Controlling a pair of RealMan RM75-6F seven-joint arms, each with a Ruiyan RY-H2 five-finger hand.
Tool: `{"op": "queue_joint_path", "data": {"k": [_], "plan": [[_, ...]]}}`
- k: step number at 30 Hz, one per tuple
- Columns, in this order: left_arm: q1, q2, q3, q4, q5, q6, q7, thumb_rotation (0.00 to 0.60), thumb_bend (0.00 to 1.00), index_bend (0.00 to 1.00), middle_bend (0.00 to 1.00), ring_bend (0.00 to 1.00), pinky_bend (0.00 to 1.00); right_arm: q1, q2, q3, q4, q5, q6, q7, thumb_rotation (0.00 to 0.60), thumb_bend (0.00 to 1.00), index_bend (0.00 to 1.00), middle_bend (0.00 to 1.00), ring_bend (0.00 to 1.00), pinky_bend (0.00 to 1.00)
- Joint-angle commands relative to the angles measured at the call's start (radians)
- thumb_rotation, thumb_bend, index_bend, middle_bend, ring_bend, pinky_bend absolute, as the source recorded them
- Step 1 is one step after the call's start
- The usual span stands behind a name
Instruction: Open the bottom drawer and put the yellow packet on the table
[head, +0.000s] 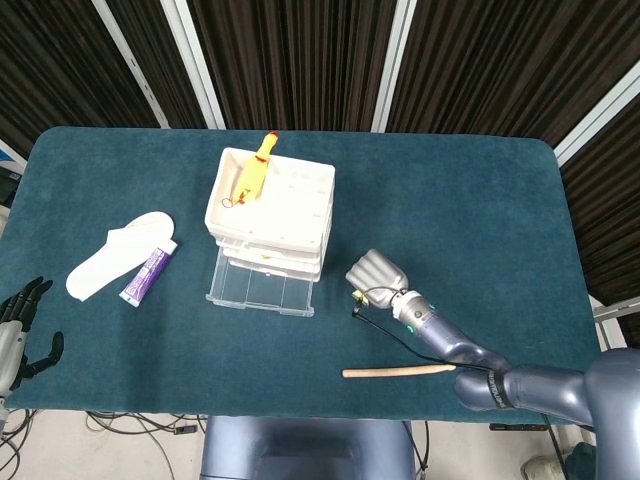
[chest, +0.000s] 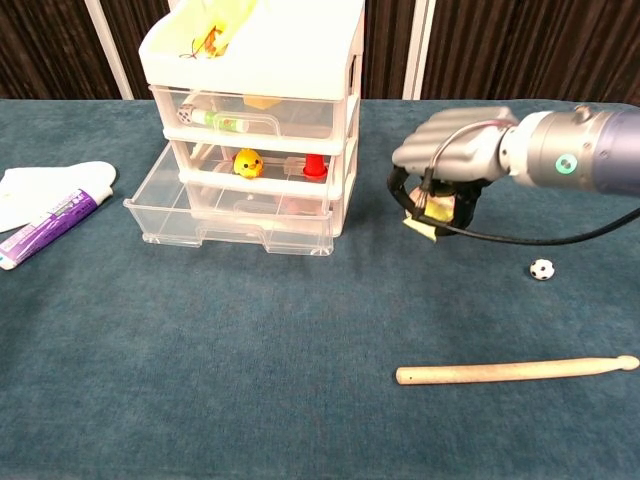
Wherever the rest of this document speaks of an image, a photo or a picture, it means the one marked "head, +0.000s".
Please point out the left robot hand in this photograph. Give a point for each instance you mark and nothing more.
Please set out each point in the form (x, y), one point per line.
(10, 350)

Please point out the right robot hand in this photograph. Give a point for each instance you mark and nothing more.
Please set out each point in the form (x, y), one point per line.
(377, 275)

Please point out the small pale yellow toy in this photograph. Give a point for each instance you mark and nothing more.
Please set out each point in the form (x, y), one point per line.
(360, 297)

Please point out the clear drawer with dividers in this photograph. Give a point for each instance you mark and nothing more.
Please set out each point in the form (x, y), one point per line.
(235, 285)

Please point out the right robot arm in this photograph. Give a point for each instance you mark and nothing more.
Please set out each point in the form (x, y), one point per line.
(540, 390)

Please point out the white plastic drawer cabinet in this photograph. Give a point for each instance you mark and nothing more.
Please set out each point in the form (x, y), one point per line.
(295, 200)

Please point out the wooden drumstick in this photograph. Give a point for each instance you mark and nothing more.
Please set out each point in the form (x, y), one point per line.
(390, 371)

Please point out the teal table cloth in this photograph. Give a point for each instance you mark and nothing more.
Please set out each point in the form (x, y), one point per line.
(450, 200)

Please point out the white slipper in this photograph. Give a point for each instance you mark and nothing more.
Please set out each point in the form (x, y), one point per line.
(115, 255)

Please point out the purple toothpaste tube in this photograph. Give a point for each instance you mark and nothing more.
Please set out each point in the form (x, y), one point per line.
(145, 275)

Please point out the yellow rubber chicken toy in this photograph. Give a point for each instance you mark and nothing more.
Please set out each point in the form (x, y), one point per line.
(255, 170)

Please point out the black floor plug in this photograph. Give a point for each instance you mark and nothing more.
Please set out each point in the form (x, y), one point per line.
(184, 429)

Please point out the blue grey robot torso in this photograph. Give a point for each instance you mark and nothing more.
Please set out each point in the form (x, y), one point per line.
(300, 450)

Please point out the blue white box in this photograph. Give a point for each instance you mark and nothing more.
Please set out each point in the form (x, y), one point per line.
(7, 157)

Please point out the dark teal fabric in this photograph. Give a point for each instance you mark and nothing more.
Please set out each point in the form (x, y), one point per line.
(580, 460)

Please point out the white metal post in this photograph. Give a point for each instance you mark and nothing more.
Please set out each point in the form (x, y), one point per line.
(395, 60)
(192, 60)
(600, 117)

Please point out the white metal frame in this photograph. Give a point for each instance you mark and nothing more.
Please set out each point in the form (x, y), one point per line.
(612, 310)

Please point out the thin grey metal post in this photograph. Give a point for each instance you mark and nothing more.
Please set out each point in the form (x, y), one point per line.
(132, 65)

